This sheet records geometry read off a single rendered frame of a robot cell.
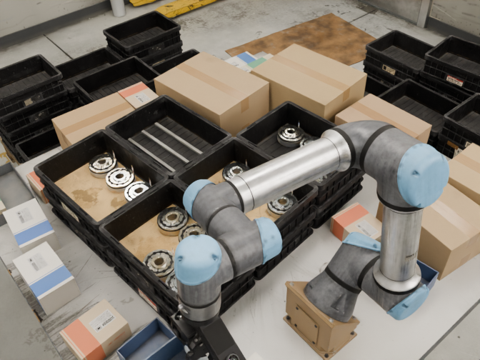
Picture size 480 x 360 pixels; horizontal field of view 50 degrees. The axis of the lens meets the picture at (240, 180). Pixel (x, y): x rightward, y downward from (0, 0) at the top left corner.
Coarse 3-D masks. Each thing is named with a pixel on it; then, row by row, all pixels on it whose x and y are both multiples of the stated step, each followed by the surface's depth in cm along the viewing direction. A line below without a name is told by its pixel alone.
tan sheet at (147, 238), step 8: (144, 224) 171; (152, 224) 171; (136, 232) 169; (144, 232) 169; (152, 232) 169; (160, 232) 169; (128, 240) 167; (136, 240) 166; (144, 240) 166; (152, 240) 166; (160, 240) 166; (168, 240) 166; (176, 240) 166; (128, 248) 164; (136, 248) 164; (144, 248) 164; (152, 248) 164; (160, 248) 164; (168, 248) 164; (136, 256) 162; (144, 256) 162; (160, 264) 159
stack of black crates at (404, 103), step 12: (408, 84) 290; (420, 84) 284; (384, 96) 280; (396, 96) 289; (408, 96) 294; (420, 96) 287; (432, 96) 280; (444, 96) 275; (408, 108) 286; (420, 108) 286; (432, 108) 284; (444, 108) 278; (432, 120) 278; (432, 132) 255; (432, 144) 261
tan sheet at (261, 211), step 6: (234, 162) 192; (216, 174) 187; (210, 180) 185; (216, 180) 185; (222, 180) 185; (264, 204) 176; (252, 210) 174; (258, 210) 174; (264, 210) 174; (252, 216) 172; (258, 216) 172; (264, 216) 172; (270, 216) 172
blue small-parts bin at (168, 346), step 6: (174, 336) 108; (168, 342) 107; (174, 342) 109; (180, 342) 110; (162, 348) 107; (168, 348) 108; (174, 348) 110; (180, 348) 112; (150, 354) 105; (156, 354) 106; (162, 354) 108; (168, 354) 110; (174, 354) 112; (180, 354) 112
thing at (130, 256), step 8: (160, 184) 170; (176, 184) 170; (152, 192) 168; (184, 192) 168; (144, 200) 166; (128, 208) 163; (112, 216) 161; (120, 216) 161; (104, 224) 158; (104, 232) 156; (112, 240) 154; (120, 248) 152; (128, 256) 150; (136, 264) 147; (144, 272) 146; (152, 272) 145; (152, 280) 144; (160, 280) 143; (160, 288) 143; (168, 288) 141; (168, 296) 142; (176, 304) 140
